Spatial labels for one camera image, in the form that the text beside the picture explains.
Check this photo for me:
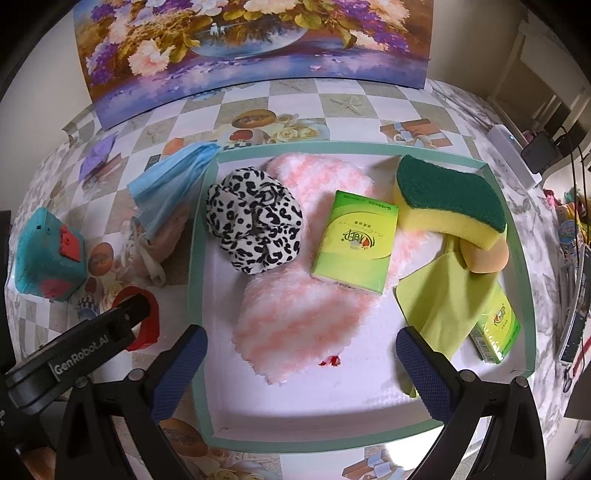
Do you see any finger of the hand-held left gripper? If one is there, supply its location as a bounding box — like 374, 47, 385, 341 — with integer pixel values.
104, 293, 149, 352

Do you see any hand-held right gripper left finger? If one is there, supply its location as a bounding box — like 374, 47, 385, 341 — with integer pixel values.
55, 324, 209, 480

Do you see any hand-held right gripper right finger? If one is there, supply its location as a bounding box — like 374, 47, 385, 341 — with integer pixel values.
396, 325, 559, 480

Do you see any green microfibre cloth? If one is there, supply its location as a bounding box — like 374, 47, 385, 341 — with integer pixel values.
394, 251, 504, 398

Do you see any green tissue pack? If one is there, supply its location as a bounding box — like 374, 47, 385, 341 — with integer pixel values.
310, 190, 400, 296
470, 291, 522, 365

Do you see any orange makeup sponge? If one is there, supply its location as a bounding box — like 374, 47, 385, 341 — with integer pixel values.
459, 237, 509, 275

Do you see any white tray with teal rim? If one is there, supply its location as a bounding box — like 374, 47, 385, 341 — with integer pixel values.
187, 141, 539, 455

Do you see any pink fluffy cloth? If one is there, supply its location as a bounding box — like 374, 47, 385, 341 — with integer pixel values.
231, 154, 430, 386

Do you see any leopard print scrunchie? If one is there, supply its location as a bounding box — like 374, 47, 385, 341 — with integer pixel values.
204, 167, 304, 275

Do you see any green and yellow sponge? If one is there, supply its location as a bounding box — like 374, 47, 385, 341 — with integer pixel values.
396, 154, 509, 252

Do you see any red tape roll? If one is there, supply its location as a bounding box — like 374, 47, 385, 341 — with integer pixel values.
111, 286, 160, 352

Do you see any teal plastic box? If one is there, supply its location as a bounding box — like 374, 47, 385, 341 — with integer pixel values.
13, 207, 89, 303

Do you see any blue face mask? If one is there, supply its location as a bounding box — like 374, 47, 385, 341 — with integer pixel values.
127, 142, 220, 236

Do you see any purple packet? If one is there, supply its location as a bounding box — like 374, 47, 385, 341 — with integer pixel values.
78, 134, 118, 183

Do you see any white power strip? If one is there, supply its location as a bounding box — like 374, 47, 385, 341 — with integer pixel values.
488, 124, 543, 188

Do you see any black power adapter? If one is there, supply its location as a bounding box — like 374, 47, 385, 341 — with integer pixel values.
521, 131, 559, 174

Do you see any floral painting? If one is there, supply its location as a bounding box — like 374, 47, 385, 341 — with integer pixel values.
74, 0, 437, 127

